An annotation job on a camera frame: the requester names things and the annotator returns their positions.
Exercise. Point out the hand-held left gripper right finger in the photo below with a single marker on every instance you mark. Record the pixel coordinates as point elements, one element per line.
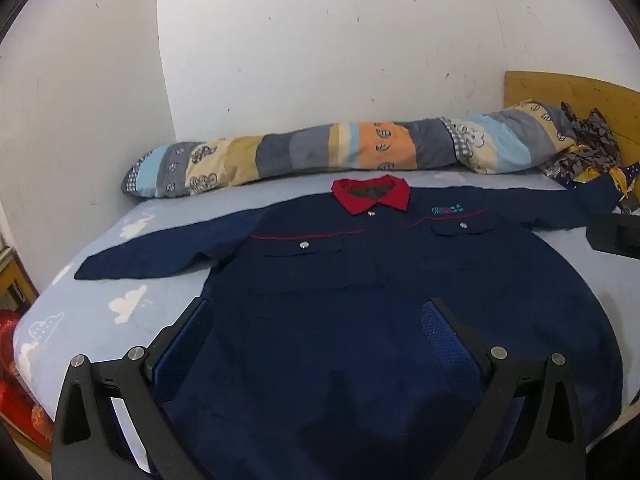
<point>447,350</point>

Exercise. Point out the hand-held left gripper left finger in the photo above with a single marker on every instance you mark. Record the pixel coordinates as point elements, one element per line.
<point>187,340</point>

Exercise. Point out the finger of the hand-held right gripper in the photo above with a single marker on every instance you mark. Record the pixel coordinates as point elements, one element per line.
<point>605,235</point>

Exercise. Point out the navy work jacket red collar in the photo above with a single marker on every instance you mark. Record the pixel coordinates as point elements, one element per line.
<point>350,335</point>

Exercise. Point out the blue starry yellow cloth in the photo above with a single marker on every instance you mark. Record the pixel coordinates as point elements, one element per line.
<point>632,172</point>

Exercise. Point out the light blue cloud bed sheet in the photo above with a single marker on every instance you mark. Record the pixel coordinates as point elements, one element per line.
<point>100,310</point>

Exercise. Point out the dark patterned cloth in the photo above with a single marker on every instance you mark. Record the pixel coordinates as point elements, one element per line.
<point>595,140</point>

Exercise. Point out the wooden headboard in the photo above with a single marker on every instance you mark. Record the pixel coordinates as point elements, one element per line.
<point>550,90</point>

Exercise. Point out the red plastic object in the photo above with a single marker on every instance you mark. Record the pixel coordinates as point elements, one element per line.
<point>15,400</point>

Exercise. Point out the rolled patchwork quilt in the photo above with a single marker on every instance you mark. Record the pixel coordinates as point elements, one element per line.
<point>300,152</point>

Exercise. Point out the wooden frame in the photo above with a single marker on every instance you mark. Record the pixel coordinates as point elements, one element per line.
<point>17,280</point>

